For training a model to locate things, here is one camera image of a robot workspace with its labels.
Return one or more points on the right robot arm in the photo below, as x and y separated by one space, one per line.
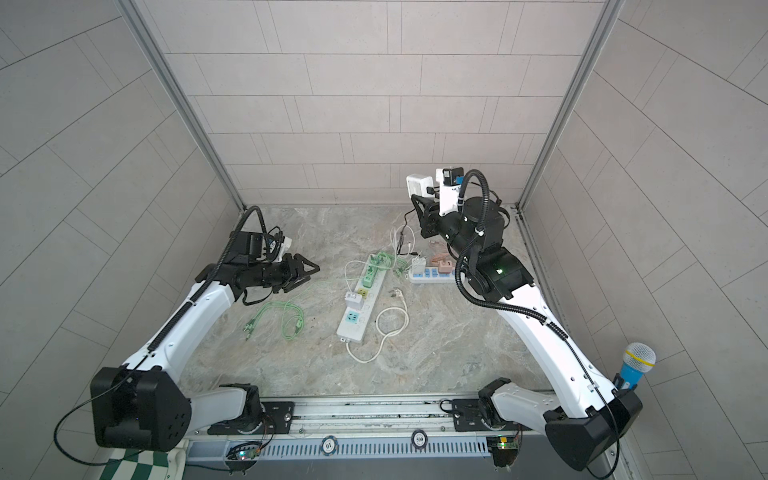
500 282

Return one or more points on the short blue power strip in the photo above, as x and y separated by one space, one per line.
431 275

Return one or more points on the green checkered cloth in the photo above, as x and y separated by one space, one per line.
145 465

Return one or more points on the blue toy microphone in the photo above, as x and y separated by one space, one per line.
637 360

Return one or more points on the pink charger plug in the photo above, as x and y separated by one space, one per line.
444 263

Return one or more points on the aluminium mounting rail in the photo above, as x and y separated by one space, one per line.
372 414

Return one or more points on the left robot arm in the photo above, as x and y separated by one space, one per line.
139 404

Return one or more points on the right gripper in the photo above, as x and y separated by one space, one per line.
430 220

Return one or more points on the long multicolour power strip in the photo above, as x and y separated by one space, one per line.
353 322

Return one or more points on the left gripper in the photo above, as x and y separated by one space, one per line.
289 271

